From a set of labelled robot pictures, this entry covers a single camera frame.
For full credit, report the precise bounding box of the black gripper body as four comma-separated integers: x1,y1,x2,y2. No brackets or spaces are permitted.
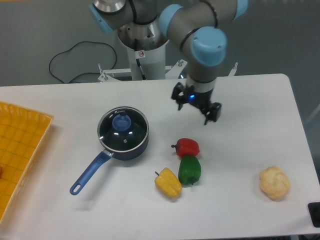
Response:
183,85,215,112

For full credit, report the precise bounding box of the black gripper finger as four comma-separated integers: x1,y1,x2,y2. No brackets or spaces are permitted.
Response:
171,82,188,111
204,102,222,125

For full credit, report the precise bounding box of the glass lid with blue knob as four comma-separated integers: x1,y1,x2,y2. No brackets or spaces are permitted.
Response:
97,106,149,153

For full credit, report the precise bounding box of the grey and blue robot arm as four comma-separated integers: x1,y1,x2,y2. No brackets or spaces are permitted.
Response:
89,0,249,122

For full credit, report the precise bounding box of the red bell pepper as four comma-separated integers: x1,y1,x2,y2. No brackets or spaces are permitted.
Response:
171,138,200,158

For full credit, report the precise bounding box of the green bell pepper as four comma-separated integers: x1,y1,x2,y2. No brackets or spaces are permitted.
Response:
178,155,202,186

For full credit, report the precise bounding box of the yellow bell pepper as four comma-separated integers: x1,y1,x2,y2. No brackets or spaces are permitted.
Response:
154,167,182,199

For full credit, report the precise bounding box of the round bread roll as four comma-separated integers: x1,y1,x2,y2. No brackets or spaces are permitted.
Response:
259,166,291,200

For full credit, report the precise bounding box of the dark blue saucepan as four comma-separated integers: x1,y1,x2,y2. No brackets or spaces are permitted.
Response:
69,106,150,196

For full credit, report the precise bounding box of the black device at table edge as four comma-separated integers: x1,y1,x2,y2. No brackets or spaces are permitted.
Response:
307,202,320,228

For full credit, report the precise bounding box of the yellow plastic basket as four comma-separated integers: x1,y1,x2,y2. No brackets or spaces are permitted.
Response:
0,101,54,220

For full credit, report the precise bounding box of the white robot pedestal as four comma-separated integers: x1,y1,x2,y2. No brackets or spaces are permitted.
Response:
97,21,239,83

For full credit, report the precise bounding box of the black cable on floor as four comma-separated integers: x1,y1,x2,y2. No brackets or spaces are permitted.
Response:
48,41,118,84

